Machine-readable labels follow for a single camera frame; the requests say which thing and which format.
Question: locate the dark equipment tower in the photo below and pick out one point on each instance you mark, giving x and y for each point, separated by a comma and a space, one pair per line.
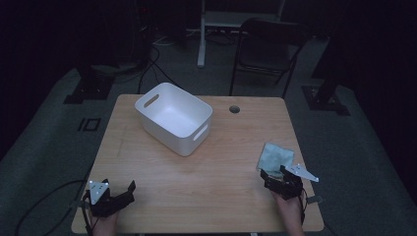
144, 32

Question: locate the black stand base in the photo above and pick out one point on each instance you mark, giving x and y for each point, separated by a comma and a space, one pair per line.
324, 98
90, 87

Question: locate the grey round table grommet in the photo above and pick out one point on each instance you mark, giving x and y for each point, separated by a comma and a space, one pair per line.
234, 109

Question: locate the white plastic basket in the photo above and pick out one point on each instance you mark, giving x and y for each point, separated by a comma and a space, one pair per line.
173, 119

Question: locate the grey tape piece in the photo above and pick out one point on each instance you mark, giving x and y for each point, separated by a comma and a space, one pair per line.
314, 199
78, 204

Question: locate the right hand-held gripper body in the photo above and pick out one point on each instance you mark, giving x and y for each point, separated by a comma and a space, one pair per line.
288, 188

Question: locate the person's left hand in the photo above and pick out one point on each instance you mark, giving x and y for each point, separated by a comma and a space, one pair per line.
105, 223

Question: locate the light blue quilted cloth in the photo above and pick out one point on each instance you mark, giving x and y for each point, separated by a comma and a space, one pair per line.
274, 157

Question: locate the white metal desk frame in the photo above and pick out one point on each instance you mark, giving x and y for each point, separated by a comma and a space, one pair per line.
209, 19

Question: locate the person's right hand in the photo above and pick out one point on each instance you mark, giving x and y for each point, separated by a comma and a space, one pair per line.
291, 209

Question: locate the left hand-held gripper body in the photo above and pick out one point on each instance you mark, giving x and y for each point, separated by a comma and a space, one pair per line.
105, 205

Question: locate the black folding chair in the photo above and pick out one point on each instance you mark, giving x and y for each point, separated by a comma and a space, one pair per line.
268, 42

